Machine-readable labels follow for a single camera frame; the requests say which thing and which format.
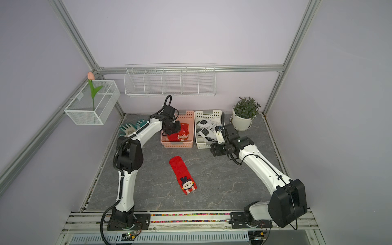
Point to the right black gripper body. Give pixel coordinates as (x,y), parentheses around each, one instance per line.
(219,149)

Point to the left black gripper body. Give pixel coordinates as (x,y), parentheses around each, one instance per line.
(174,127)

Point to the red santa sock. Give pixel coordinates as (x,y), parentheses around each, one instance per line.
(182,135)

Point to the white sock grey bird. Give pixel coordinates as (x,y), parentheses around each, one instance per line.
(208,134)

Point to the white sock hexagon patch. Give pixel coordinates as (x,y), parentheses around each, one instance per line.
(207,123)

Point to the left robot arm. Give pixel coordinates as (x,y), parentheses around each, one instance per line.
(129,158)

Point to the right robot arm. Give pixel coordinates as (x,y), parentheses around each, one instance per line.
(288,197)

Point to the white plastic basket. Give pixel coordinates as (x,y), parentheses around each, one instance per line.
(215,115)

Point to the pink plastic basket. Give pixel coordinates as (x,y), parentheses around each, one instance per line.
(188,117)

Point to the green white garden glove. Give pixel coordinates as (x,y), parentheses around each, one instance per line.
(127,129)

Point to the red penguin sock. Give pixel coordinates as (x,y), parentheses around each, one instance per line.
(183,176)

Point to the potted green plant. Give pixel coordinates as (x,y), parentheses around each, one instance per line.
(244,111)

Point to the artificial pink tulip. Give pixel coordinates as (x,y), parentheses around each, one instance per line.
(93,90)

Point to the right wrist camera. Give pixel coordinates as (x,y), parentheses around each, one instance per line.
(219,134)

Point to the white wire wall shelf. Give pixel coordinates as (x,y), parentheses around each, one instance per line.
(180,79)

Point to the white mesh wall box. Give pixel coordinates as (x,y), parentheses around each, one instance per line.
(80,109)

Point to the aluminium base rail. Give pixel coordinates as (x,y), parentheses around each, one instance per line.
(160,221)

